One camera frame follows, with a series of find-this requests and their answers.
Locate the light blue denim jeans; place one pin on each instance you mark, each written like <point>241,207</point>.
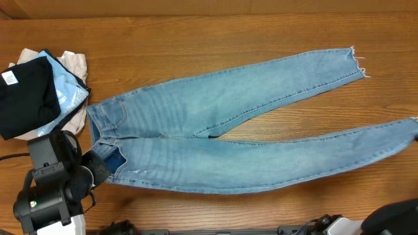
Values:
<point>167,136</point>

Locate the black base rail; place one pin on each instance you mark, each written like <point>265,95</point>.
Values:
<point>127,228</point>

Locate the beige folded garment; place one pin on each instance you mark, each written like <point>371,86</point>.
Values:
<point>76,65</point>

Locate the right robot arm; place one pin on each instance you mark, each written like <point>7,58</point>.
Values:
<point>399,218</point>

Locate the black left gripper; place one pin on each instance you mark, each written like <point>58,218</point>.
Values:
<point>102,170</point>

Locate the light blue printed shirt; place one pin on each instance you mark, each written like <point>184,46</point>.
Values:
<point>67,94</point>

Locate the black folded shirt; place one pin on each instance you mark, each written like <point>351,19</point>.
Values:
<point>28,97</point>

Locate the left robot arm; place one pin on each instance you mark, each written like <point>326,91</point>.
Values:
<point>61,177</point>

